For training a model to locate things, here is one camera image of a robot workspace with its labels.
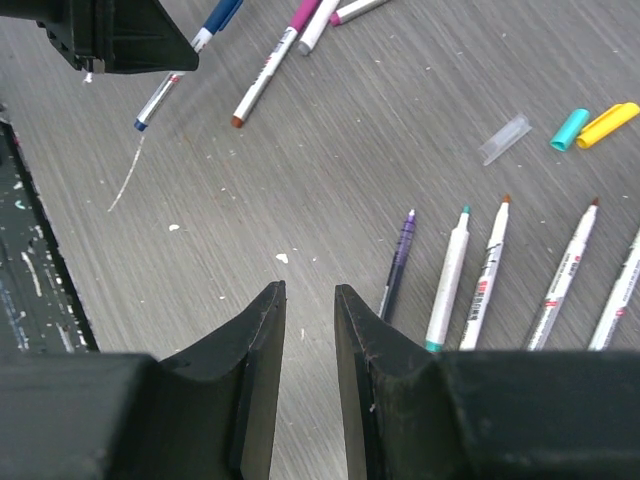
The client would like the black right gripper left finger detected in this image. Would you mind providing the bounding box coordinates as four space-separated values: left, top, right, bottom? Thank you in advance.
1 281 286 479

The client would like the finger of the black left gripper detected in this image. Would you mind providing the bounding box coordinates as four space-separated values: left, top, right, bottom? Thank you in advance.
1 0 199 74

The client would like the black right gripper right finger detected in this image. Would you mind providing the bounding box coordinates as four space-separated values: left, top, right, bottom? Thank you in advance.
334 285 639 479

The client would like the blue ended white marker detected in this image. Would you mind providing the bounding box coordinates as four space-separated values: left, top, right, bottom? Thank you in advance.
133 0 245 133

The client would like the yellow ended white marker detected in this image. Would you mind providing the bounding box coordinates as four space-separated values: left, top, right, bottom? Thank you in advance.
459 195 511 350

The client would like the teal ended white marker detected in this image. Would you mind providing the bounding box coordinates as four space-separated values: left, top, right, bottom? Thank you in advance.
425 205 471 352

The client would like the clear capped purple pen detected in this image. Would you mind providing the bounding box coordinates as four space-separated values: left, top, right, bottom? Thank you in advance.
378 209 416 323

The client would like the brown ended white marker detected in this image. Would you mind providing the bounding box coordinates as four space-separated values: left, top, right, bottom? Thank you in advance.
231 0 320 128

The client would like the clear pen cap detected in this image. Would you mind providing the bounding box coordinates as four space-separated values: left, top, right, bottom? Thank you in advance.
478 114 531 166

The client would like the teal pen cap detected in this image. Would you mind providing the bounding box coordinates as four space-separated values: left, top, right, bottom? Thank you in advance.
550 108 590 152

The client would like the green capped white marker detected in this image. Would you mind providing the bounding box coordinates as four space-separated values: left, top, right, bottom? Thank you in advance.
587 232 640 351

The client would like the grey capped thin pen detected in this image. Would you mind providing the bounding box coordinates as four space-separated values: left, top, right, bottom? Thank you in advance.
298 0 340 56

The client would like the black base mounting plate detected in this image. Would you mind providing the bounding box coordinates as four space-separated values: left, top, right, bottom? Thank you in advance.
1 118 99 353

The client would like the purple capped white marker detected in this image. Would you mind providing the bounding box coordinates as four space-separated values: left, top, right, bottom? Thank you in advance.
329 0 388 26

